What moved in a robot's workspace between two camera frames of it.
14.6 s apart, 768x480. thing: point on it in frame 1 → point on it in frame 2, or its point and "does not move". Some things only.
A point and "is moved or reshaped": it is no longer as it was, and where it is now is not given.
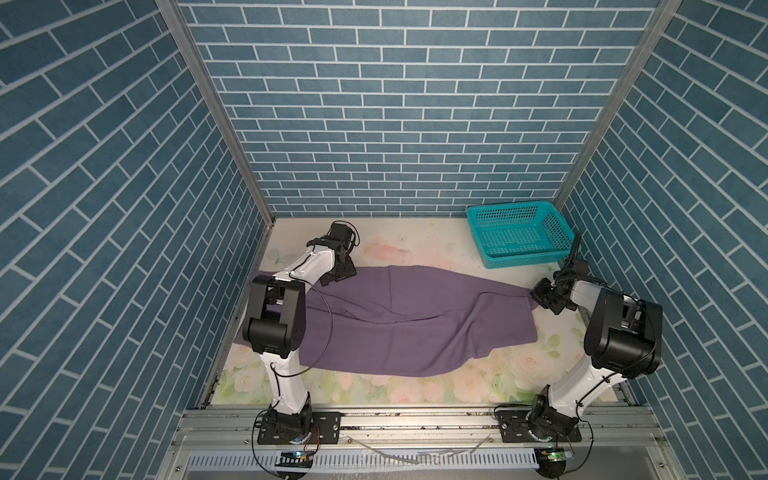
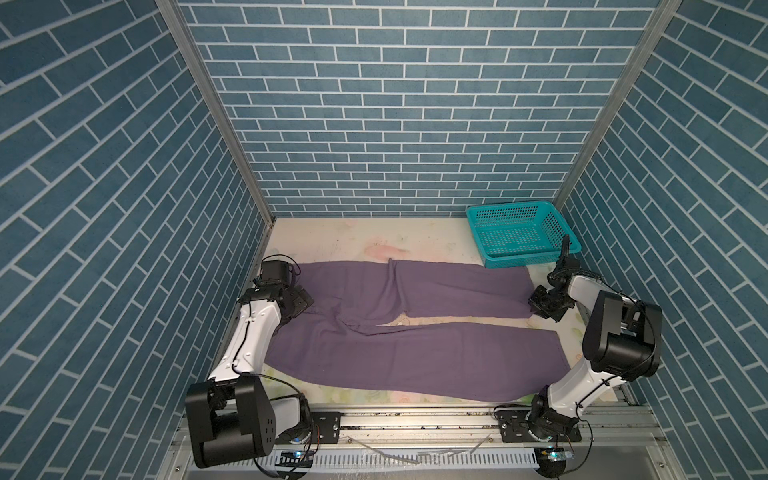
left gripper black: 349,270 → 300,297
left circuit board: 295,458 does not move
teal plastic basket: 520,232 does not move
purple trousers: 393,320 is moved or reshaped
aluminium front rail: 618,428 does not move
